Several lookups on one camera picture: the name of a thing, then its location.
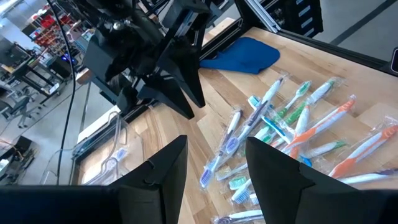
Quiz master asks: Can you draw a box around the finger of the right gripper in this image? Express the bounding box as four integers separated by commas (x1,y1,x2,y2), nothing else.
161,37,206,108
136,73,195,121

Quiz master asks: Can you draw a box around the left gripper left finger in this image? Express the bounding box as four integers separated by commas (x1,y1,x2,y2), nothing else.
0,135,189,224

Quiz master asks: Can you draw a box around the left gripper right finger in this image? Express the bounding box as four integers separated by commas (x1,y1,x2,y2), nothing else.
245,136,398,224

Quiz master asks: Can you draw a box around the blue white toothbrush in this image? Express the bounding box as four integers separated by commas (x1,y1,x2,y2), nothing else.
231,180,254,205
83,147,129,186
248,95,295,144

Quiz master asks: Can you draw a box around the purple white toothbrush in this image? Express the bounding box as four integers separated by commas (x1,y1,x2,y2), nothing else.
337,167,398,186
200,108,243,189
225,76,285,155
213,208,265,224

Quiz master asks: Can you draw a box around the blue cloth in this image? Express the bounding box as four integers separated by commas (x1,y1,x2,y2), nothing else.
198,36,281,75

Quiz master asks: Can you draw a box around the clear plastic bin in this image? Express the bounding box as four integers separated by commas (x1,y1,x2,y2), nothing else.
70,110,147,187

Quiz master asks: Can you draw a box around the orange white wrapped toothbrush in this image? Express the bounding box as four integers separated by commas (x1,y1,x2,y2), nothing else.
328,124,398,180
289,104,312,159
281,95,357,153

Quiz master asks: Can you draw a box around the shelf with red bins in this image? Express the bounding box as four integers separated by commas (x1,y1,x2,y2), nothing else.
29,11,77,58

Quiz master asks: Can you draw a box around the black computer tower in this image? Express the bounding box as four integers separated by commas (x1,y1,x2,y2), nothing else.
267,0,324,39

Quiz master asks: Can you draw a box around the office chair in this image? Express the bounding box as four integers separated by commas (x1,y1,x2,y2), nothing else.
0,90,37,129

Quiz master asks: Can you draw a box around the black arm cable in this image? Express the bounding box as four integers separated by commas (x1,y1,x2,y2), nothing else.
46,0,77,186

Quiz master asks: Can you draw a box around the white frame bracket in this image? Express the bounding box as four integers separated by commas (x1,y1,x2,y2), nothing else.
244,0,280,34

